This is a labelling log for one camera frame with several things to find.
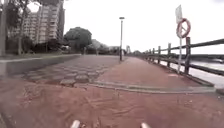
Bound grey water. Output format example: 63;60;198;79
159;59;224;90

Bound street lamp pole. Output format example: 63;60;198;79
118;16;126;62

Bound dark wooden railing fence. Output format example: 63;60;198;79
133;36;224;78

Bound red hexagon paved path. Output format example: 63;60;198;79
0;56;224;128

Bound tall apartment building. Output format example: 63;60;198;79
6;0;66;54

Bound grey cobblestone path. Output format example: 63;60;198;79
20;54;122;86

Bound grey kerb strip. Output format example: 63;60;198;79
73;79;218;95

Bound life ring on sign post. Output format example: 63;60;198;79
174;4;192;75

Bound trees beside building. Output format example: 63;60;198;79
0;0;34;57

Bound round dark tree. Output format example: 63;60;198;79
63;26;93;54

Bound robot's own part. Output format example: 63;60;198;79
140;122;151;128
70;119;81;128

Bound grey asphalt road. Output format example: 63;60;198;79
0;53;83;80

